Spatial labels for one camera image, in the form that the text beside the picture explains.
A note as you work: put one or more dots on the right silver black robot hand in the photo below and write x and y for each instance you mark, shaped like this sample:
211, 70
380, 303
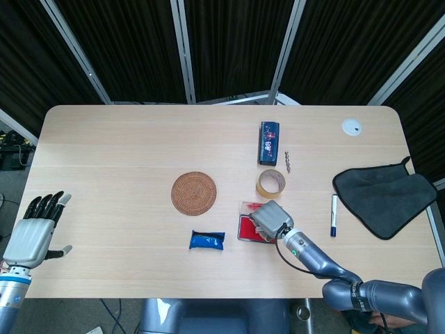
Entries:
273, 217

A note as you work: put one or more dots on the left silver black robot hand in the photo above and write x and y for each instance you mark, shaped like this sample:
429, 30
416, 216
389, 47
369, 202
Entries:
31, 240

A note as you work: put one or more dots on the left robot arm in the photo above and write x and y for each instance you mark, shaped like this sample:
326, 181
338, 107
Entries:
12, 288

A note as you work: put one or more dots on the person's bare forearm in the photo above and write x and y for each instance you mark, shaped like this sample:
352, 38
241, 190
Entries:
396, 321

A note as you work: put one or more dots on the red ink pad case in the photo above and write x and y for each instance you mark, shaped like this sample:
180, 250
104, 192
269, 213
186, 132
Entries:
245, 228

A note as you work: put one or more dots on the brown tape roll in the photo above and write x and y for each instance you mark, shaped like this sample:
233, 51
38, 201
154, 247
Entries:
261, 188

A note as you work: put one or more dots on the white blue marker pen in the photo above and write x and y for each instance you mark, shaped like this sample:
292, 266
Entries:
334, 215

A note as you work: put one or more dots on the blue snack pouch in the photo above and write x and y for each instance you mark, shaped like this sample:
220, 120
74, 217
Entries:
206, 240

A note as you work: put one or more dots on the dark blue printed box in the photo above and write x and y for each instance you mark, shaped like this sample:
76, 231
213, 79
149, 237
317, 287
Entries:
268, 142

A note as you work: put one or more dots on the round woven rattan coaster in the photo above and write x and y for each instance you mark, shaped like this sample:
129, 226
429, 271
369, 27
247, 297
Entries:
194, 193

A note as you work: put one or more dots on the black yellow floor equipment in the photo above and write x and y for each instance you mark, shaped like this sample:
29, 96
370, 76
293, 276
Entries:
12, 151

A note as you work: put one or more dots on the small metal cup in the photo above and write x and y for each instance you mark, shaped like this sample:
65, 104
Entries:
303, 312

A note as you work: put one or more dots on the white power strip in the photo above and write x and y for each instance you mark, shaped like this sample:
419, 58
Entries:
94, 330

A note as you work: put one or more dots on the dark grey cloth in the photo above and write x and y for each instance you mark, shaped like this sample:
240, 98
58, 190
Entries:
382, 198

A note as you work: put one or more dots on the grey blue robot torso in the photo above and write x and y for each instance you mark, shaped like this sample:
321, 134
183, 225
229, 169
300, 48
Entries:
215, 316

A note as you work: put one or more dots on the silver partition foot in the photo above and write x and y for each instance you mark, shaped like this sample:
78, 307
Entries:
243, 99

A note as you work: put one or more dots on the person's blue jeans leg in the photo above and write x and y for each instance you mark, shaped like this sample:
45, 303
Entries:
354, 321

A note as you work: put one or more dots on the silver partition post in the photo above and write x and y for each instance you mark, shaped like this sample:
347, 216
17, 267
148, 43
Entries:
184, 52
74, 48
17, 127
285, 52
406, 62

